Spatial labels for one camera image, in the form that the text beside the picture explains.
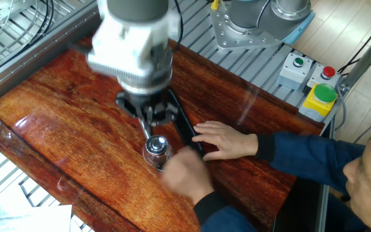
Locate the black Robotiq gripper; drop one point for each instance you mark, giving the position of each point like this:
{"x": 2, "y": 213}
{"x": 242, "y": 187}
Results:
{"x": 145, "y": 101}

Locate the silver metal jar lid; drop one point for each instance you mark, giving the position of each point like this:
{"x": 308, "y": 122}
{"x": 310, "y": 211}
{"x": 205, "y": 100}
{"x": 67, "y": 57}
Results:
{"x": 156, "y": 145}

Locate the black C-clamp with steel screw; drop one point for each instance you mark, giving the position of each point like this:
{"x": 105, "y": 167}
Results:
{"x": 185, "y": 125}

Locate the small clear glass jar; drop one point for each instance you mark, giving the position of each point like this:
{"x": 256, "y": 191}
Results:
{"x": 155, "y": 158}

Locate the left forearm in blue sleeve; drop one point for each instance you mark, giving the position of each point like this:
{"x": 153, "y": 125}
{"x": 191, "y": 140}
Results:
{"x": 221, "y": 217}

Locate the right forearm in blue sleeve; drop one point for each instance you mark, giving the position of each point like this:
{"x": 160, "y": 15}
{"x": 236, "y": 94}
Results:
{"x": 308, "y": 161}

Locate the person's left hand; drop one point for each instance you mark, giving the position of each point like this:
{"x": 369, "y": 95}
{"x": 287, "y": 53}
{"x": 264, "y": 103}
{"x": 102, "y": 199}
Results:
{"x": 187, "y": 175}

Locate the person's right hand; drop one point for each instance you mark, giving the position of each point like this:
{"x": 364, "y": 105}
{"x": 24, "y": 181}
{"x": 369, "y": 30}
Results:
{"x": 227, "y": 141}

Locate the yellow plastic clip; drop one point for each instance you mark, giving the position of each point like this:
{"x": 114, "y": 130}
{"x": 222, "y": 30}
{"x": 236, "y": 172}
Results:
{"x": 215, "y": 4}

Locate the grey box with green button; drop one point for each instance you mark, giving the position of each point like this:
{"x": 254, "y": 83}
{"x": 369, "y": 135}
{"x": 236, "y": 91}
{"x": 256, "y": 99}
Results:
{"x": 293, "y": 71}

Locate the white printed paper sheets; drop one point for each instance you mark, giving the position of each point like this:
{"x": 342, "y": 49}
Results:
{"x": 27, "y": 219}

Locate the yellow box green mushroom button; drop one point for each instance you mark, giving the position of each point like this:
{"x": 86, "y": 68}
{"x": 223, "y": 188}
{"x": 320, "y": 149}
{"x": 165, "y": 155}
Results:
{"x": 319, "y": 103}

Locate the black flat panel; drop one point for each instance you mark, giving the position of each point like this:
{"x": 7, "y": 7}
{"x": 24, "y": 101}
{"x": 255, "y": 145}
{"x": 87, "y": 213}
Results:
{"x": 301, "y": 206}

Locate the grey box with red button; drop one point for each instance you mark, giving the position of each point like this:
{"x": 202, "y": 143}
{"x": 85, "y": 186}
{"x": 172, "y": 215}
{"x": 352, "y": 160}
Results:
{"x": 325, "y": 75}

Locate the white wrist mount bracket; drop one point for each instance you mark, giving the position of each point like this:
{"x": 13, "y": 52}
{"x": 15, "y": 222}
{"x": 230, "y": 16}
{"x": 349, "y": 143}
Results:
{"x": 127, "y": 45}

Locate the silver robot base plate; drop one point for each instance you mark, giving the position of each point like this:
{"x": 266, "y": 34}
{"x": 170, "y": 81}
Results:
{"x": 234, "y": 38}

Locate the grey aluminium rail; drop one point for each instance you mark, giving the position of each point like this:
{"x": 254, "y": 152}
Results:
{"x": 27, "y": 61}

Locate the aluminium frame post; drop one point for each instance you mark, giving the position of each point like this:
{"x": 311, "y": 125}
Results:
{"x": 366, "y": 58}

